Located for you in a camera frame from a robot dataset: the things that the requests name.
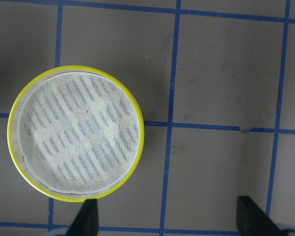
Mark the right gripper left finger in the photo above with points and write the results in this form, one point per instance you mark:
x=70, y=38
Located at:
x=86, y=223

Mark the white steamer cloth liner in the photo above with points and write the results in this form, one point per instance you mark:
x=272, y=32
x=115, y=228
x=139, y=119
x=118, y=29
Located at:
x=78, y=134

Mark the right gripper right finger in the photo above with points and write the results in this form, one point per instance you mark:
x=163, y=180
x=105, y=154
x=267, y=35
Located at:
x=252, y=221

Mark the yellow top steamer layer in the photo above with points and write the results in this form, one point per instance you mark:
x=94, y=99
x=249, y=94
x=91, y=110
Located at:
x=75, y=134

